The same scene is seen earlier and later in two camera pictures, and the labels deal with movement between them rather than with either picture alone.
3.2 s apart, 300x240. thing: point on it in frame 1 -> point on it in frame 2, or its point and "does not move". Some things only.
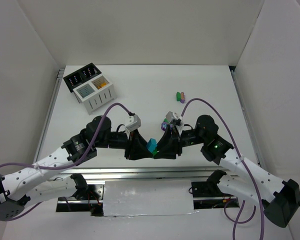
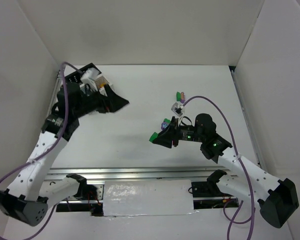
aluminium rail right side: x=233 y=72 does not move
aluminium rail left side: x=49 y=115 does not move
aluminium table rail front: x=139 y=174 does not move
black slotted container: x=72 y=79 does not move
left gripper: x=129 y=146 -> x=103 y=100
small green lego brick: x=154 y=152 -> x=153 y=136
